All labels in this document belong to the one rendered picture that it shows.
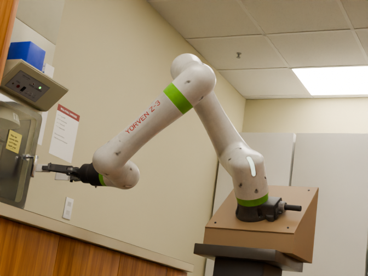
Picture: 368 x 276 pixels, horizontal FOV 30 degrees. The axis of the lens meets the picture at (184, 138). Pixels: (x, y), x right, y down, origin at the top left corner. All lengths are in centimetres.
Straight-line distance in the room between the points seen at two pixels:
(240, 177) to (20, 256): 83
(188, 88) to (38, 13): 85
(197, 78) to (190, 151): 279
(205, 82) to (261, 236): 61
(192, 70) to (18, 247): 84
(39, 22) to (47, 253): 97
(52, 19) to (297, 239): 137
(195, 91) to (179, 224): 274
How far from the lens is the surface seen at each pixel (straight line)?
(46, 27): 298
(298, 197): 275
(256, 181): 256
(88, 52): 399
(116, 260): 295
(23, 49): 272
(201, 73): 238
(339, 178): 525
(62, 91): 286
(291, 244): 252
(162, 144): 474
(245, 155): 256
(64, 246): 263
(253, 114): 611
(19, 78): 270
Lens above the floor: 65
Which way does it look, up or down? 15 degrees up
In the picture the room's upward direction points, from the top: 8 degrees clockwise
